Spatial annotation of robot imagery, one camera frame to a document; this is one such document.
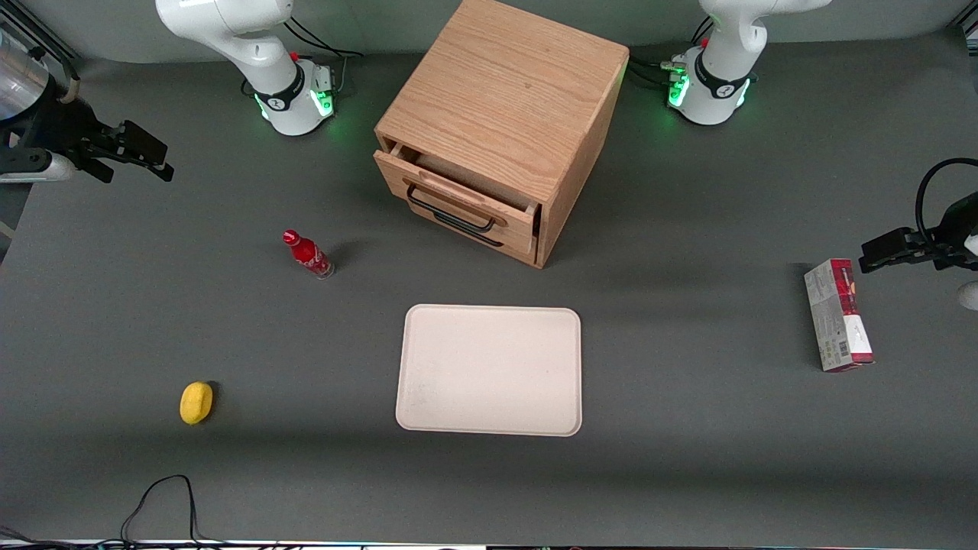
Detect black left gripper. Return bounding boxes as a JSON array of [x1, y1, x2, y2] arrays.
[[859, 192, 978, 274]]

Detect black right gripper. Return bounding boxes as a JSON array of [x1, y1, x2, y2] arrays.
[[0, 98, 175, 184]]

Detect long black drawer handle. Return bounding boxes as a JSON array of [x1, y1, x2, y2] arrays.
[[405, 182, 507, 235]]

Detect oak drawer with slot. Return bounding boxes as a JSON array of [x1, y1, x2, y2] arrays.
[[373, 141, 541, 241]]

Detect plain oak drawer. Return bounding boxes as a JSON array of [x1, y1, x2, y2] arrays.
[[416, 208, 538, 265]]

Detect grey and red carton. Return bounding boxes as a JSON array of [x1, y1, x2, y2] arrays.
[[804, 258, 876, 374]]

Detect red soda bottle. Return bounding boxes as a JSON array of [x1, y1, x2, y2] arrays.
[[282, 229, 336, 280]]

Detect yellow lemon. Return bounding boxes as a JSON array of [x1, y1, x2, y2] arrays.
[[180, 381, 215, 425]]

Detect oak wooden cabinet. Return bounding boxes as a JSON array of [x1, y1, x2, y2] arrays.
[[374, 0, 630, 270]]

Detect beige plastic tray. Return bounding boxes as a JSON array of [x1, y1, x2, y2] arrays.
[[395, 304, 583, 438]]

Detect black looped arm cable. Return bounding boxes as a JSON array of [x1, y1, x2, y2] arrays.
[[915, 157, 978, 245]]

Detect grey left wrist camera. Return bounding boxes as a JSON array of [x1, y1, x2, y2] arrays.
[[958, 233, 978, 311]]

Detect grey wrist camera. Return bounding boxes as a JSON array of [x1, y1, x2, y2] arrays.
[[958, 233, 978, 311], [0, 153, 78, 184]]

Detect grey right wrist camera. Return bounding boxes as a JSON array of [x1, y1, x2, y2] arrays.
[[0, 153, 78, 184]]

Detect black cable with tan end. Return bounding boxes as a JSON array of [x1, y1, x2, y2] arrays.
[[29, 47, 82, 105]]

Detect black arm base cables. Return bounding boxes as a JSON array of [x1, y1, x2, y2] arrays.
[[284, 17, 364, 99], [627, 15, 716, 91]]

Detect short black drawer handle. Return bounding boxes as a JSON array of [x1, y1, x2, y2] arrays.
[[434, 214, 505, 249]]

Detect thin black floor cable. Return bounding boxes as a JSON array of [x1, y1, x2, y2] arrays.
[[0, 474, 230, 550]]

